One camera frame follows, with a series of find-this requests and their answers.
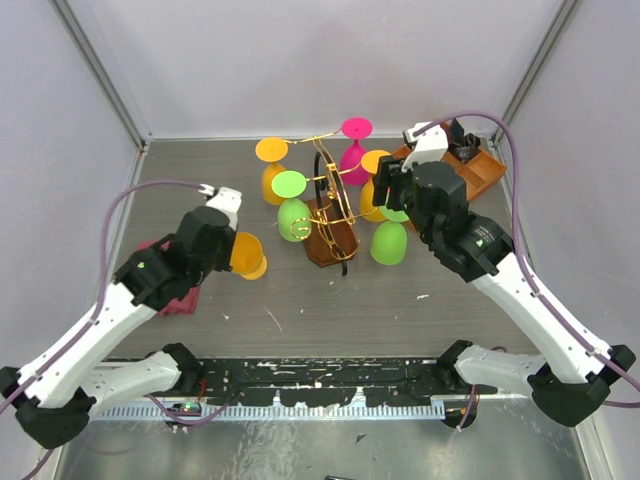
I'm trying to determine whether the orange wine glass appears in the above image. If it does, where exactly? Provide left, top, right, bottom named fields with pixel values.
left=255, top=137, right=289, bottom=206
left=230, top=232, right=268, bottom=281
left=359, top=149, right=390, bottom=223

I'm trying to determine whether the green wine glass front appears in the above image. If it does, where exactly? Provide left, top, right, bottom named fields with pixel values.
left=370, top=206, right=409, bottom=266

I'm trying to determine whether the green wine glass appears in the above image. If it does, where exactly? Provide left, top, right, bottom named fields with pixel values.
left=271, top=170, right=312, bottom=242
left=370, top=206, right=409, bottom=266

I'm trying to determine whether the pink wine glass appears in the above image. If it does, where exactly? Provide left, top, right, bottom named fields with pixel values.
left=339, top=117, right=373, bottom=186

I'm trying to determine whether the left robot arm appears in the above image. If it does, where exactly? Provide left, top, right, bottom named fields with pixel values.
left=1, top=206, right=238, bottom=449

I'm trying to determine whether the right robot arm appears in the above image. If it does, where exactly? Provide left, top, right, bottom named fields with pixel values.
left=372, top=156, right=636, bottom=427

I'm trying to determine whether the red cloth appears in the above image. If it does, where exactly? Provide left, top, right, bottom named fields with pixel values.
left=137, top=239, right=201, bottom=317

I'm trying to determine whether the black patterned folded tie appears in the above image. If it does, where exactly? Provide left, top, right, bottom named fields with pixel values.
left=447, top=118, right=481, bottom=164

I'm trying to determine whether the wooden compartment tray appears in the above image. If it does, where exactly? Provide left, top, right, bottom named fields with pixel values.
left=392, top=121, right=506, bottom=224

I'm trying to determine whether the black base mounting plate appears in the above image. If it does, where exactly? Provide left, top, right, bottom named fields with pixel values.
left=142, top=357, right=501, bottom=409

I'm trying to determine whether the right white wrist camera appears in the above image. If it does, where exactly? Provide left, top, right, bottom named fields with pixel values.
left=401, top=122, right=449, bottom=173

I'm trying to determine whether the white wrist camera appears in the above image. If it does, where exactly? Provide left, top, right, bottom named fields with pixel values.
left=199, top=184, right=242, bottom=231
left=401, top=122, right=449, bottom=173

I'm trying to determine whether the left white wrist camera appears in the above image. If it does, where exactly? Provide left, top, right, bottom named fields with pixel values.
left=199, top=184, right=242, bottom=231

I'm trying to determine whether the gold wire wine glass rack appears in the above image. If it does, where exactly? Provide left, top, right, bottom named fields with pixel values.
left=288, top=130, right=364, bottom=277

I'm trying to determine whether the grey cable duct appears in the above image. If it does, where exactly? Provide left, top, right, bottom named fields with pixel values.
left=97, top=401, right=446, bottom=421

